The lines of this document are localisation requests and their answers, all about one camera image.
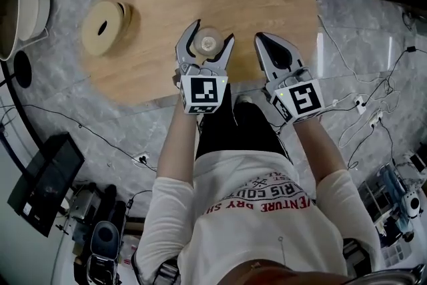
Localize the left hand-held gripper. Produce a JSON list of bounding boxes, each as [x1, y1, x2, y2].
[[173, 19, 236, 115]]

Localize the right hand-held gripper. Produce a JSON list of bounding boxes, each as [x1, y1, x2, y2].
[[254, 32, 326, 126]]

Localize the clear tape roll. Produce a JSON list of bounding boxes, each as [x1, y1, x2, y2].
[[193, 25, 222, 57]]

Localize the person's right forearm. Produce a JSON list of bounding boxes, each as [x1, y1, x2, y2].
[[290, 116, 350, 183]]

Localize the person's left forearm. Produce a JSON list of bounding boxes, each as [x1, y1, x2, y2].
[[155, 106, 205, 186]]

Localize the person's black shorts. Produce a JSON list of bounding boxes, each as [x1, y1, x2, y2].
[[194, 83, 290, 165]]

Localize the white power strip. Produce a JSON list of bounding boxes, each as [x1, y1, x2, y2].
[[367, 109, 385, 129], [352, 93, 369, 115]]

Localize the large beige tape roll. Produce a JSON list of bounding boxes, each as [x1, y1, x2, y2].
[[81, 0, 133, 58]]

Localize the person's white printed t-shirt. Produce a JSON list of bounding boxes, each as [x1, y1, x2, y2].
[[133, 150, 383, 285]]

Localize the white round cushion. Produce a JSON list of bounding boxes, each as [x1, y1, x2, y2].
[[19, 0, 52, 42]]

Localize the black round disc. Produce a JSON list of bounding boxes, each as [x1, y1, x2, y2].
[[13, 50, 33, 89]]

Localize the silver metal box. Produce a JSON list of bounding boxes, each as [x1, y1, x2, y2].
[[67, 190, 101, 222]]

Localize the grey round bin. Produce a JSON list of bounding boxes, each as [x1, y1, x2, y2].
[[0, 0, 25, 62]]

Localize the black box on floor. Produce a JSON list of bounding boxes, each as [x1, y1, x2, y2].
[[7, 131, 86, 238]]

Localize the black and blue device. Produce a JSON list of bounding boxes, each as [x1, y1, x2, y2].
[[89, 220, 122, 285]]

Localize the person's face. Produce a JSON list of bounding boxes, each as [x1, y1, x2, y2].
[[179, 258, 350, 285]]

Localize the white floor cable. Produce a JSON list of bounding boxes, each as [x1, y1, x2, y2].
[[316, 13, 370, 85]]

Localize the black floor cable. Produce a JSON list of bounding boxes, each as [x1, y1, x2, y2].
[[0, 103, 158, 173]]

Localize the black curved metal frame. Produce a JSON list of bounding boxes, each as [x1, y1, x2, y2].
[[0, 58, 46, 180]]

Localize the white toy-like camera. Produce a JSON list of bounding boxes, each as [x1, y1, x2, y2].
[[400, 191, 422, 222]]

